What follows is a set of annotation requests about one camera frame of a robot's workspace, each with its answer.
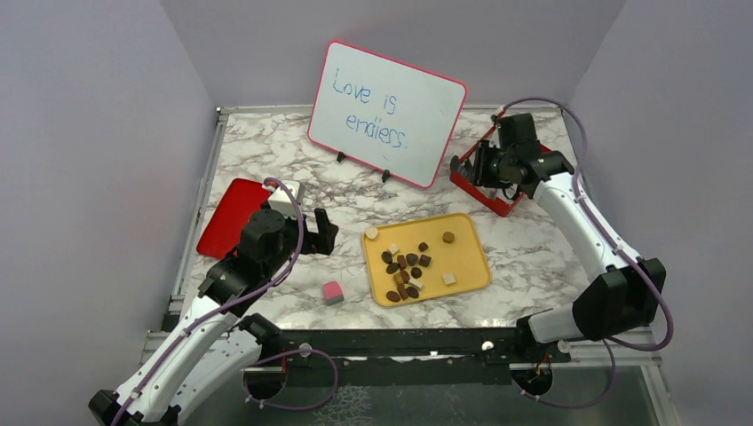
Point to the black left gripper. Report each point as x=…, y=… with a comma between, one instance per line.
x=318, y=242

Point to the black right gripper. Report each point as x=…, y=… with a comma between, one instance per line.
x=481, y=174

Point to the brown round chocolate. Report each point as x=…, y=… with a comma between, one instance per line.
x=448, y=237

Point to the white square chocolate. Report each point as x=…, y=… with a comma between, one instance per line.
x=449, y=279

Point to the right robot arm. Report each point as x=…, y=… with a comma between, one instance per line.
x=623, y=286

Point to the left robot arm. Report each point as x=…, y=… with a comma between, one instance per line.
x=215, y=336

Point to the red chocolate box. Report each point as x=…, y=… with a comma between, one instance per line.
x=499, y=201

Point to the white heart chocolate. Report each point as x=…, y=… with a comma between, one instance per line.
x=371, y=233

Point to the dark oval chocolate front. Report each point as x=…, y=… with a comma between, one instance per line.
x=393, y=296

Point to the pink whiteboard eraser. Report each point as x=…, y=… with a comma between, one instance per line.
x=332, y=293

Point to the yellow plastic tray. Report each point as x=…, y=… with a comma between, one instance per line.
x=464, y=257

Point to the red box lid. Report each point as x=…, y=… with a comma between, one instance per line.
x=242, y=198

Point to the pink-framed whiteboard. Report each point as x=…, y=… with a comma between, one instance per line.
x=384, y=113

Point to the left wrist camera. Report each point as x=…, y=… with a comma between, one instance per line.
x=281, y=202

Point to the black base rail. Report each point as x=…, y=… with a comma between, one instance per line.
x=368, y=357

